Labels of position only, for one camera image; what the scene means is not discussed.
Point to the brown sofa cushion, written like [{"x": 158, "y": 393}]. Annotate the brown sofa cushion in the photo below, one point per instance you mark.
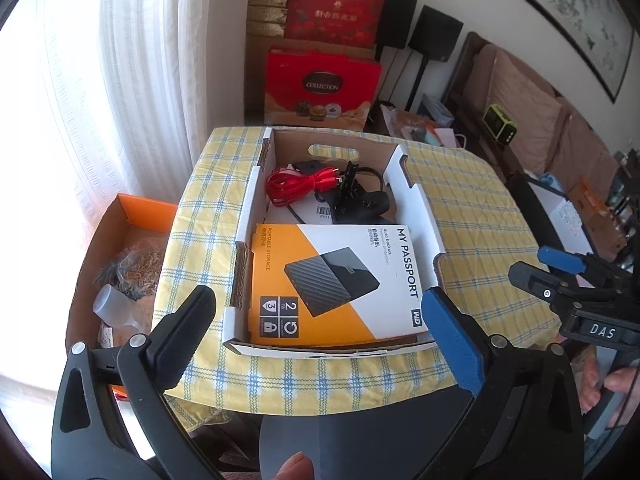
[
  {"x": 525, "y": 100},
  {"x": 580, "y": 145}
]

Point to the person's right hand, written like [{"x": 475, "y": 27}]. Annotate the person's right hand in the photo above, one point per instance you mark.
[{"x": 625, "y": 380}]

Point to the orange white hard drive box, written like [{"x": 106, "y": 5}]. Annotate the orange white hard drive box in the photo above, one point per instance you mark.
[{"x": 300, "y": 280}]

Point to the red gift box on stack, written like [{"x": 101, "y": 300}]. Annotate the red gift box on stack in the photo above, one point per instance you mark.
[{"x": 340, "y": 15}]

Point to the framed ink painting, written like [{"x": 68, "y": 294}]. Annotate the framed ink painting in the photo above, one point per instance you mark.
[{"x": 575, "y": 5}]

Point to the grey blue box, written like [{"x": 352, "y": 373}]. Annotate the grey blue box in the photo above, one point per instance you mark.
[{"x": 437, "y": 110}]

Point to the white barcode paper slip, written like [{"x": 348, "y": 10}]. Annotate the white barcode paper slip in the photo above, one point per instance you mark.
[{"x": 310, "y": 212}]

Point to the clear plastic bottle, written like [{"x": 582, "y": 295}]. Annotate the clear plastic bottle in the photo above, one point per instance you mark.
[{"x": 117, "y": 310}]

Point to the wooden sofa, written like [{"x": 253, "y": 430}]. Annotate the wooden sofa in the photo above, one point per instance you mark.
[{"x": 470, "y": 75}]

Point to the white brown cardboard box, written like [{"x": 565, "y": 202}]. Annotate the white brown cardboard box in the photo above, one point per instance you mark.
[{"x": 285, "y": 150}]

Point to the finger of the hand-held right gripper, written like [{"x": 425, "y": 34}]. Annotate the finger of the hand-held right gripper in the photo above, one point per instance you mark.
[
  {"x": 562, "y": 259},
  {"x": 537, "y": 285}
]

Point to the orange packet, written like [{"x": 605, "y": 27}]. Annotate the orange packet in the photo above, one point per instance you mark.
[{"x": 600, "y": 215}]

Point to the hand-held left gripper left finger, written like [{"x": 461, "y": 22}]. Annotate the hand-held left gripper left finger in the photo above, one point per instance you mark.
[{"x": 185, "y": 330}]

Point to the yellow checked tablecloth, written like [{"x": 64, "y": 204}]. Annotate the yellow checked tablecloth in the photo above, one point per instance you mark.
[{"x": 475, "y": 200}]

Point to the stack of gold boxes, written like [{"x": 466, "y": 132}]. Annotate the stack of gold boxes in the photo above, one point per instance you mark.
[{"x": 267, "y": 12}]

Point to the black speaker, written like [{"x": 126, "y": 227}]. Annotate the black speaker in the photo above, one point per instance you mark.
[
  {"x": 435, "y": 32},
  {"x": 400, "y": 17}
]

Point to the orange cardboard box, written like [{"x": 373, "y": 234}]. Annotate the orange cardboard box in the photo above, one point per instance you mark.
[{"x": 145, "y": 210}]

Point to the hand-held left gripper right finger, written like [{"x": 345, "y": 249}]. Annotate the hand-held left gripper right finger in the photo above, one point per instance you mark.
[{"x": 450, "y": 340}]

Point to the red pastry gift box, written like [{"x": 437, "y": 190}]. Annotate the red pastry gift box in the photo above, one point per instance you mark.
[{"x": 290, "y": 75}]

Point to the white curtain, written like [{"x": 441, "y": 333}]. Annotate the white curtain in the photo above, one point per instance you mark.
[{"x": 125, "y": 60}]

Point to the person's left hand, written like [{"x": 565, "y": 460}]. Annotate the person's left hand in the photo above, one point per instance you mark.
[{"x": 295, "y": 467}]

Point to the brown dried herbs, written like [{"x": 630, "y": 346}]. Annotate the brown dried herbs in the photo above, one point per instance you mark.
[{"x": 135, "y": 265}]

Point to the green black radio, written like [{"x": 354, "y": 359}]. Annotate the green black radio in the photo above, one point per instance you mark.
[{"x": 500, "y": 125}]

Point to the black framed white board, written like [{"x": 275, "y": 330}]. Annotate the black framed white board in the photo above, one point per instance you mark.
[{"x": 570, "y": 225}]

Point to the clear bag with items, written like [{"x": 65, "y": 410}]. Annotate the clear bag with items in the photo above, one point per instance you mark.
[{"x": 410, "y": 125}]

